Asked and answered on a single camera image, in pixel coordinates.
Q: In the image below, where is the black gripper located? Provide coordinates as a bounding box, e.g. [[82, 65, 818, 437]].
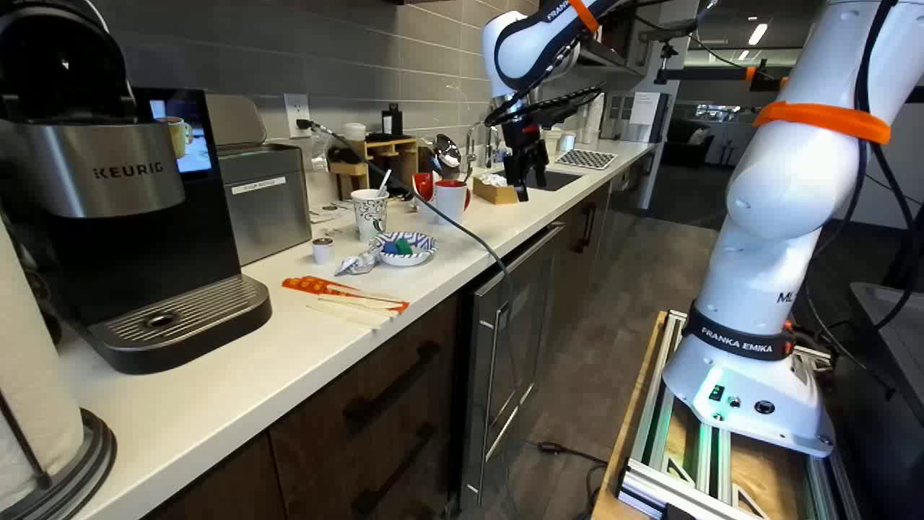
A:
[[500, 112, 554, 206]]

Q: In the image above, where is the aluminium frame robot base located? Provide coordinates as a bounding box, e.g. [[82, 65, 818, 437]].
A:
[[588, 307, 867, 520]]

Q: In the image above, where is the wooden box of sachets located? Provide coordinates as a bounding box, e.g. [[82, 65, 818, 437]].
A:
[[471, 172, 522, 209]]

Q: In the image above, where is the black countertop sink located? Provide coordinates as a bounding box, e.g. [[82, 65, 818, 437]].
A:
[[526, 167, 585, 195]]

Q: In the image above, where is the grey dish drying mat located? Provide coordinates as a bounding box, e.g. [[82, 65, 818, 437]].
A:
[[554, 147, 620, 173]]

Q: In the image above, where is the blue patterned plate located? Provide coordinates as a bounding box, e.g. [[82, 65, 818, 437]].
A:
[[372, 229, 438, 271]]

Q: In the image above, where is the blue green wrapper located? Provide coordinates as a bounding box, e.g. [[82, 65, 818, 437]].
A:
[[377, 237, 419, 264]]

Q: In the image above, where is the black cylindrical container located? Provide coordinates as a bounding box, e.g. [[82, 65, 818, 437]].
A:
[[377, 101, 406, 141]]

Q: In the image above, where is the wooden countertop organizer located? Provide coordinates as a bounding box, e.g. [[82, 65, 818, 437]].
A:
[[327, 136, 421, 203]]

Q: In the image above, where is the printed paper cup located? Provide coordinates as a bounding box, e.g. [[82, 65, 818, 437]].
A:
[[347, 185, 392, 247]]

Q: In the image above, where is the crumpled foil wrapper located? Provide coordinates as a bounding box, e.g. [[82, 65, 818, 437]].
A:
[[333, 244, 380, 280]]

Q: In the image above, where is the stainless steel dishwasher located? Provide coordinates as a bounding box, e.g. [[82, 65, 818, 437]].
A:
[[457, 224, 565, 515]]

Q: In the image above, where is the black clamp bar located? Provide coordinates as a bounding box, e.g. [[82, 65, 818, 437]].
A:
[[659, 60, 802, 97]]

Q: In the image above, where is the dark wooden cabinet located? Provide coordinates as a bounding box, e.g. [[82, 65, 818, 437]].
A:
[[142, 294, 468, 520]]

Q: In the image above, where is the black Keurig coffee machine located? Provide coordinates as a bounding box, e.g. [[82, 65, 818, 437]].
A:
[[0, 0, 275, 377]]

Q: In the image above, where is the paper towel roll on holder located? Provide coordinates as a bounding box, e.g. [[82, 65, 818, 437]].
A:
[[0, 221, 118, 520]]

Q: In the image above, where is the white mug red handle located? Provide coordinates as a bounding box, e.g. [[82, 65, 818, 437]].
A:
[[427, 180, 473, 227]]

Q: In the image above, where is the black power cable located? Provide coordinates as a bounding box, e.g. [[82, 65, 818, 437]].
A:
[[369, 157, 518, 313]]

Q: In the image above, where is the orange strap on arm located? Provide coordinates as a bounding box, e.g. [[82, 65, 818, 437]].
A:
[[565, 0, 604, 37], [750, 98, 894, 150]]

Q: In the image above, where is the orange handled tool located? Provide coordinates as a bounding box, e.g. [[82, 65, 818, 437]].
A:
[[281, 274, 412, 320]]

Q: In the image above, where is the white wall outlet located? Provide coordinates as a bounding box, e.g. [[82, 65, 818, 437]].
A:
[[284, 92, 315, 138]]

